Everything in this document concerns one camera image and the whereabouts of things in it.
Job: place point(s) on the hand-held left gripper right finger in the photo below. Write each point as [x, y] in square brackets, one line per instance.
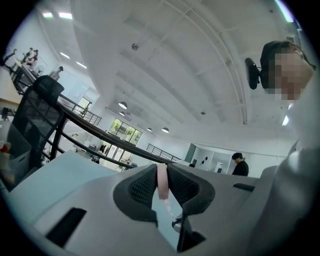
[220, 200]

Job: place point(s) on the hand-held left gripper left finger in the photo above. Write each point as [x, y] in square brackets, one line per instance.
[100, 225]

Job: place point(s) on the small pink tape roll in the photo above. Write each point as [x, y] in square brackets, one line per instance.
[163, 182]

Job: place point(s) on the large glass window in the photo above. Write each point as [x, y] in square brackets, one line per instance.
[125, 131]

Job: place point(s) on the gray storage bin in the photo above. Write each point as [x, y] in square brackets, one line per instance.
[17, 155]

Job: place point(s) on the black mesh office chair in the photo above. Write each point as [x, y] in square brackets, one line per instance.
[35, 112]

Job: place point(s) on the person's head and neck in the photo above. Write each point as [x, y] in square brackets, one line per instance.
[287, 75]

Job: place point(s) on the wooden desk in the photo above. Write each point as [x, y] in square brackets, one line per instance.
[7, 87]

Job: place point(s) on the black head-worn camera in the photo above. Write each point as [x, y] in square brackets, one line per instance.
[252, 73]

